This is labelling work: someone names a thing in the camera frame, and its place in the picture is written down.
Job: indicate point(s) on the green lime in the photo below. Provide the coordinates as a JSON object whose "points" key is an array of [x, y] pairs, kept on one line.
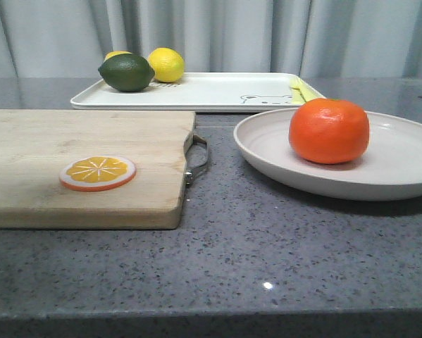
{"points": [[127, 72]]}

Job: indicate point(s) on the right yellow lemon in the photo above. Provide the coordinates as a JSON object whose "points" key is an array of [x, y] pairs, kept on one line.
{"points": [[168, 64]]}

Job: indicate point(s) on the orange mandarin fruit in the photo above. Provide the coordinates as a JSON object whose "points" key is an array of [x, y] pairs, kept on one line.
{"points": [[329, 131]]}

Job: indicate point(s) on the yellow plastic knife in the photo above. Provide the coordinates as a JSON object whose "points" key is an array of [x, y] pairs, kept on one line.
{"points": [[307, 92]]}

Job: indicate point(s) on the orange slice toy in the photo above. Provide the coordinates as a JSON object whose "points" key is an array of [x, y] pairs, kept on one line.
{"points": [[97, 173]]}

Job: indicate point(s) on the white rectangular tray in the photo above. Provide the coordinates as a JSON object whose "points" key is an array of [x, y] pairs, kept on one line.
{"points": [[199, 92]]}

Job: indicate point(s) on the yellow plastic fork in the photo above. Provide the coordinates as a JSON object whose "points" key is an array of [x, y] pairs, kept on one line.
{"points": [[297, 96]]}

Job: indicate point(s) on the yellow lemon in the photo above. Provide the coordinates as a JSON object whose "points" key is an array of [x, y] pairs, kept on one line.
{"points": [[115, 53], [168, 64]]}

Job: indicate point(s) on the left yellow lemon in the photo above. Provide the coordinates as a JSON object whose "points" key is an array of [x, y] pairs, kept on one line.
{"points": [[115, 53]]}

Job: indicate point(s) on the beige round plate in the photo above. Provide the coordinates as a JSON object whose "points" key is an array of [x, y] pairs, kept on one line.
{"points": [[370, 157]]}

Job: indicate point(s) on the metal cutting board handle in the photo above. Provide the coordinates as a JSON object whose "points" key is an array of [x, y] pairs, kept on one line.
{"points": [[197, 159]]}

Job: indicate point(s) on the grey curtain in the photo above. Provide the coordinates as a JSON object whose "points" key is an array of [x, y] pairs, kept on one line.
{"points": [[307, 38]]}

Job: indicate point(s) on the wooden cutting board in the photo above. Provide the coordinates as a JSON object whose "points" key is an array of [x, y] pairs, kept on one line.
{"points": [[36, 145]]}

